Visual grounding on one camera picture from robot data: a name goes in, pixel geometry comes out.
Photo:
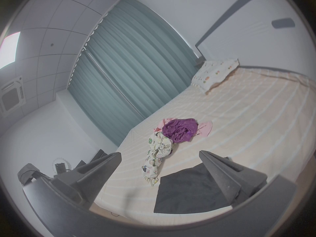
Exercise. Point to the white printed pyjama garment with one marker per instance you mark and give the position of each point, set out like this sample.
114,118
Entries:
155,157

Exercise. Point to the black T-shirt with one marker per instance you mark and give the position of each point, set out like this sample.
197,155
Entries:
187,191

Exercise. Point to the black chest of drawers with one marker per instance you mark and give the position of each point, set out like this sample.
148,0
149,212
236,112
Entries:
91,160

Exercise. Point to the white printed pillow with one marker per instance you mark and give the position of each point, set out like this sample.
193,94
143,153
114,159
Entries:
214,74

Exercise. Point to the blue-green curtain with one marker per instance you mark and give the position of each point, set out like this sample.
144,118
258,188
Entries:
98,107
143,58

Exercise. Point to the grey bedside table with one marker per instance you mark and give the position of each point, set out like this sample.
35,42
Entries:
199,62

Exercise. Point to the ceiling light panel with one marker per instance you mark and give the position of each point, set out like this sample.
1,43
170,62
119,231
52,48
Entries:
9,50

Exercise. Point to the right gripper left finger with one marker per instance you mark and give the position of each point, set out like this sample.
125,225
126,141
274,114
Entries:
91,176

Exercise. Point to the purple garment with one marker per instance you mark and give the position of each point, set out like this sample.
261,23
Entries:
180,129

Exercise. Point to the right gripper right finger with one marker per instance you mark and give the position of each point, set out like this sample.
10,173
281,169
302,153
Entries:
227,179

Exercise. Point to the bed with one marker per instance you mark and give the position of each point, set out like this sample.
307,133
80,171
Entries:
234,132

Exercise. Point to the pink garment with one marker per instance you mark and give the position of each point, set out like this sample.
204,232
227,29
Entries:
205,128

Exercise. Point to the ceiling air conditioner vent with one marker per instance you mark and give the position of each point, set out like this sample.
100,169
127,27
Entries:
13,95

